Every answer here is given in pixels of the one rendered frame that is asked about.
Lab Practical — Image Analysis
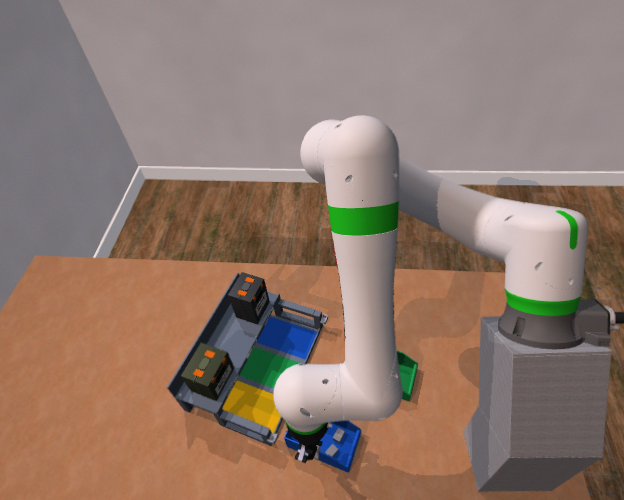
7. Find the grey metal shelf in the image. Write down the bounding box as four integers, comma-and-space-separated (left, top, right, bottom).
167, 273, 328, 446

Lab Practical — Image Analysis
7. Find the blue bin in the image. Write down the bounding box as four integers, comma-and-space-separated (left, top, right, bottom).
284, 421, 360, 472

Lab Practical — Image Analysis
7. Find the green bin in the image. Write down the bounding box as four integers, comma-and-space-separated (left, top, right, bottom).
397, 351, 417, 401

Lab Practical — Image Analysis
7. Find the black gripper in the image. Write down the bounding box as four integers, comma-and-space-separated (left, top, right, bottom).
295, 436, 324, 463

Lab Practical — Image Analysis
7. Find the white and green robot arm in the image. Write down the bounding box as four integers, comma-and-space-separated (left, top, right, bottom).
273, 116, 624, 443

